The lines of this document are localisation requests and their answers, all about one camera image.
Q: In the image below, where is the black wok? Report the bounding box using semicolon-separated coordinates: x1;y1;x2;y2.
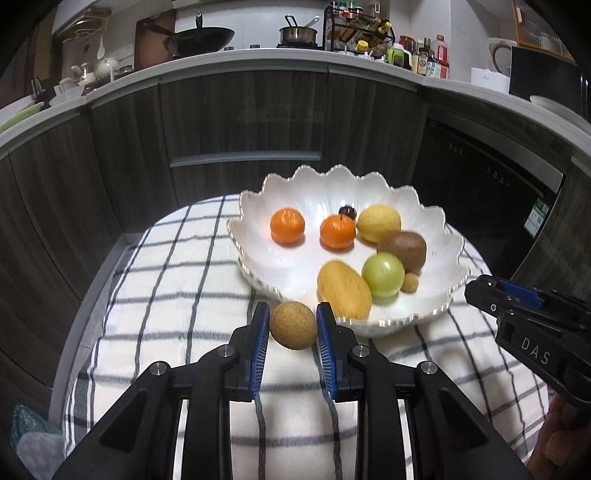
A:
141;11;235;58

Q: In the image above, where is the white box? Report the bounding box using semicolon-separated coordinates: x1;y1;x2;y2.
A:
470;67;510;94

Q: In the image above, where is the teal plastic bag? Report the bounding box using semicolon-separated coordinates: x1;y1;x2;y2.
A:
9;404;66;480

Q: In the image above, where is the right hand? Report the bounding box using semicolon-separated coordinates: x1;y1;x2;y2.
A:
527;394;590;479

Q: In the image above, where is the dark wood kitchen cabinet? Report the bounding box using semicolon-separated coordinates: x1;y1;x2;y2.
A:
1;68;590;416

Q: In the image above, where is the white electric kettle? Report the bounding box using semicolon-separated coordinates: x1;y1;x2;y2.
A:
488;37;517;77

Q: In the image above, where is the brown kiwi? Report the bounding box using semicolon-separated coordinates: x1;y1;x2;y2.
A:
377;230;427;273

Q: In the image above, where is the black microwave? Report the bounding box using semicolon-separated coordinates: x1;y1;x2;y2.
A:
509;46;581;114

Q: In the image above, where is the white scalloped bowl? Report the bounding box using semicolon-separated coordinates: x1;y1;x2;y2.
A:
226;165;470;338

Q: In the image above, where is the black dishwasher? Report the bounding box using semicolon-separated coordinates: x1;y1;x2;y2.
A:
412;118;563;279

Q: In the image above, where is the white checked cloth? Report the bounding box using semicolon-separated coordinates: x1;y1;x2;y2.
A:
62;195;549;479

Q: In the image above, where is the green apple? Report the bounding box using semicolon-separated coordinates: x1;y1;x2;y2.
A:
362;252;405;298

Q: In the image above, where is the yellow mango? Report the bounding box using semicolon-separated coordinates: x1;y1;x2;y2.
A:
317;260;373;321

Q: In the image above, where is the small dark cherry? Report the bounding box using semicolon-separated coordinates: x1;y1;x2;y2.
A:
339;205;356;221

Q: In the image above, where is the wooden cutting board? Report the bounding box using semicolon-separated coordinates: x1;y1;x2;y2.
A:
134;9;176;71

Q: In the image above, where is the small tan longan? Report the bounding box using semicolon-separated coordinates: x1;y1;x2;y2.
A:
401;272;420;293

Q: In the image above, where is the tan longan fruit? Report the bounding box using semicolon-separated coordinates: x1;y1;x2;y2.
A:
270;301;318;350

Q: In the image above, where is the steel saucepan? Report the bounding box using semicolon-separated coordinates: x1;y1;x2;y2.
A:
280;15;320;46

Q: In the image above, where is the black spice rack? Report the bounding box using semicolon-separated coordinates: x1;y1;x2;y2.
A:
322;1;397;58

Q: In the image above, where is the white teapot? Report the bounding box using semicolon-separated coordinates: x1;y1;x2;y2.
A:
94;57;119;79

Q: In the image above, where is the white plate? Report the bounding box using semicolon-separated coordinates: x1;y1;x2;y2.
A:
530;95;580;118

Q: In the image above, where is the orange mandarin with stem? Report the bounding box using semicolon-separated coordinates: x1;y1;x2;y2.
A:
320;214;356;250

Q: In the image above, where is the yellow lemon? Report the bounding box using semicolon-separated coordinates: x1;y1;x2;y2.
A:
356;204;402;244

